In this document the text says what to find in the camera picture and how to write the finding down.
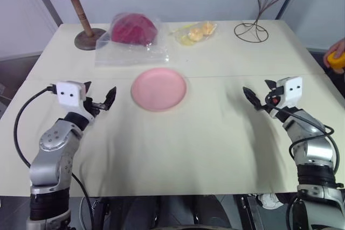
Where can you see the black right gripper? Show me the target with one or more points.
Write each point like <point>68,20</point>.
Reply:
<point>273,98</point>

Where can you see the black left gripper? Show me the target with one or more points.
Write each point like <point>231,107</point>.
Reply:
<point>93,105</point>

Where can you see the yellow round fruit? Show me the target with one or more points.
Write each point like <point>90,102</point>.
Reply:
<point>337,61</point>

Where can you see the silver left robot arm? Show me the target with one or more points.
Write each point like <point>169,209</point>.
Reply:
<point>55,143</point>

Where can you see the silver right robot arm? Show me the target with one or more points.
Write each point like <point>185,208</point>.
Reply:
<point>314,154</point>

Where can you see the pink round plate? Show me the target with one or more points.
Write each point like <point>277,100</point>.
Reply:
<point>159,88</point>

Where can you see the person's bare hand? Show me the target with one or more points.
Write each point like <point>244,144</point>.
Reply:
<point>338,48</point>

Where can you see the large clear plastic bag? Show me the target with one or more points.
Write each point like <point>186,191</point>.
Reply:
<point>129,53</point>

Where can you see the dark red round cabbage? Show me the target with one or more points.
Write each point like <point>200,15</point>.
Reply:
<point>133,29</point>

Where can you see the brown wooden hat stand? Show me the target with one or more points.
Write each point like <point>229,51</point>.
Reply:
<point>81,12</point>

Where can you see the cream tablecloth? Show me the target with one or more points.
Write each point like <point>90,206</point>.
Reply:
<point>167,143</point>

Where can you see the small clear plastic bag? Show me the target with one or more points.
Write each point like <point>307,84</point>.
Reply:
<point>186,32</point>

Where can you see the white part under table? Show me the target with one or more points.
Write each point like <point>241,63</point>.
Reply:
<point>268,200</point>

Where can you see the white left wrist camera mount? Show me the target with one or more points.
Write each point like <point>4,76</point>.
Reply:
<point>69,93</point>

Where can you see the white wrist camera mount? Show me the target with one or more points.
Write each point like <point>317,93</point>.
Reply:
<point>292,90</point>
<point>69,93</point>

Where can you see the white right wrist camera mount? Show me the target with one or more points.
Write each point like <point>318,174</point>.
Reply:
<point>292,90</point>

